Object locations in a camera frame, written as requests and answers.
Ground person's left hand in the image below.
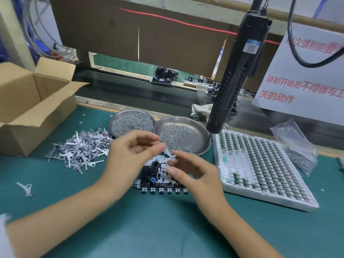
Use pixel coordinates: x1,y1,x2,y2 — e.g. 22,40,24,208
103,130,165,197

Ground person's right hand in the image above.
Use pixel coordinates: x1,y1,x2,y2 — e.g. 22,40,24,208
164,151,229,216

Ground small metal bracket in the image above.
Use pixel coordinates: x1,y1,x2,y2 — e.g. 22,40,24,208
161,146,177,162

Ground person's right forearm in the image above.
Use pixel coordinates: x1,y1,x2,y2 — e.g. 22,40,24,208
200,203,286,258

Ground person's left forearm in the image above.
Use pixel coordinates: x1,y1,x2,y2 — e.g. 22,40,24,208
5,178,122,258

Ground black circuit board assembly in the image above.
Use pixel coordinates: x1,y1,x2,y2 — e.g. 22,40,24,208
135,155,189,195

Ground sparse scatter of small screws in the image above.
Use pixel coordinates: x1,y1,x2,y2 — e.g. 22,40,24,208
158,125,197,155

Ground steel dish full of screws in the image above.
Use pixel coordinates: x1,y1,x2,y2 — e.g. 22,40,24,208
108,110,156,139

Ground dense heap of small screws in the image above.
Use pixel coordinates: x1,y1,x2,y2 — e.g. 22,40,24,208
111,112,153,133

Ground steel dish with few screws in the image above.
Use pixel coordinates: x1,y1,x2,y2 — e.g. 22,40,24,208
152,116,212,157

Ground beige cloth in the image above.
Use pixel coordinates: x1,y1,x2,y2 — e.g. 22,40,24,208
191,103,216,122

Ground pile of metal brackets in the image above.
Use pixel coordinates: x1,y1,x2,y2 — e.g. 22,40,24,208
44,127,114,175

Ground black electronic assembly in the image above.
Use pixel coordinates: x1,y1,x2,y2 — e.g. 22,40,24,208
184,75,205,87
151,66,180,85
205,82,221,96

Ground rows of small green components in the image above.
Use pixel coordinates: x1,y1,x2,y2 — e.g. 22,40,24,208
218,131,310,200

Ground white plastic component tray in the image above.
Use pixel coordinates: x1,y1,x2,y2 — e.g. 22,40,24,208
212,128,320,212

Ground black hanging electric screwdriver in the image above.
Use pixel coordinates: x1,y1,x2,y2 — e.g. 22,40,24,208
205,0,273,133

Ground brown cardboard panel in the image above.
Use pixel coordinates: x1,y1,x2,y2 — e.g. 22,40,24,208
49,0,286,90

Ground clear plastic bag of screws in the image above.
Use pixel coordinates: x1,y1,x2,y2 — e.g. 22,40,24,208
270,119,318,177

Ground open cardboard box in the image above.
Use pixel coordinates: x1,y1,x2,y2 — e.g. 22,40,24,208
0,57,90,157

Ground white paper sign red text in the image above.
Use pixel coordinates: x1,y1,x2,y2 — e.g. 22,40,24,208
251,23,344,127

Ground white sleeve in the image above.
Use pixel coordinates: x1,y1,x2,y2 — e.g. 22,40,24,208
0,213,14,258

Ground single stray metal bracket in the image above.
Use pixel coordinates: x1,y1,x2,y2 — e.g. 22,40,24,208
15,182,33,197

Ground red cable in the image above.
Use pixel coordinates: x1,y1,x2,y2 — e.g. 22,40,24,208
118,7,281,46

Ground bundle of grey cables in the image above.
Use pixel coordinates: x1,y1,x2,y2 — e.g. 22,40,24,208
23,0,79,61

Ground thick black cable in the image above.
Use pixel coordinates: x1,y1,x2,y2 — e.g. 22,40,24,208
287,0,344,68

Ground wooden rail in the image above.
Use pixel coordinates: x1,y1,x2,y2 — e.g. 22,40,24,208
185,0,344,34

